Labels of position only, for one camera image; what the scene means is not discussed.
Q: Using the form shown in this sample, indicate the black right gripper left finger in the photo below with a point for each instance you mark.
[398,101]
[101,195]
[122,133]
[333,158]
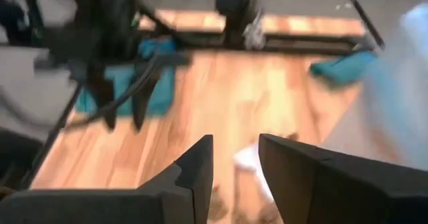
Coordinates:
[150,204]

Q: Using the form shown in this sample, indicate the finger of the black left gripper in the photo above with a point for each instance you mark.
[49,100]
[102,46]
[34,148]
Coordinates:
[104,100]
[142,100]

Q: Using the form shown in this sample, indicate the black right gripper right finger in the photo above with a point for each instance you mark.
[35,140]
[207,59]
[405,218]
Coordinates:
[334,190]

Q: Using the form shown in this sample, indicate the white paper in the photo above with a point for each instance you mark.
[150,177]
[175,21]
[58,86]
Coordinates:
[249,158]

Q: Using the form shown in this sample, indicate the light blue trash bag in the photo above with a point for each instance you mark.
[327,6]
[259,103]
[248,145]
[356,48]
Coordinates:
[408,67]

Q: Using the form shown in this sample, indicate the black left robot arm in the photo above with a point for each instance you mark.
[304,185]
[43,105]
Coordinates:
[235,6]

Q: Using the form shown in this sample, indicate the large folded teal bag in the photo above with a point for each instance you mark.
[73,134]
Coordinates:
[160,93]

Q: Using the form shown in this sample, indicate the small rolled teal bag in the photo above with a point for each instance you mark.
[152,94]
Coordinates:
[344,68]

